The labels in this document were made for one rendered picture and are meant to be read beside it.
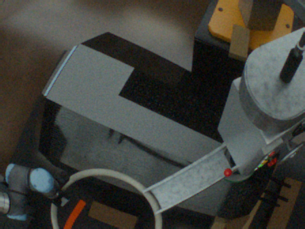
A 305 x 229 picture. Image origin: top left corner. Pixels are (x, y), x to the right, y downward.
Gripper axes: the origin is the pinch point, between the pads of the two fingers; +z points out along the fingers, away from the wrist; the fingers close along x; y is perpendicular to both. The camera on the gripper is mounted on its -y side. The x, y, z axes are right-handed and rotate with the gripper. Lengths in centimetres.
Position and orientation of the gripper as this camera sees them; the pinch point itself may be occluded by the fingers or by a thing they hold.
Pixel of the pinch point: (63, 194)
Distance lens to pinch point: 176.2
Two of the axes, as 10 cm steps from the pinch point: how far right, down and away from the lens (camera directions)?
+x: 8.4, 5.1, -2.0
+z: -0.1, 3.9, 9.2
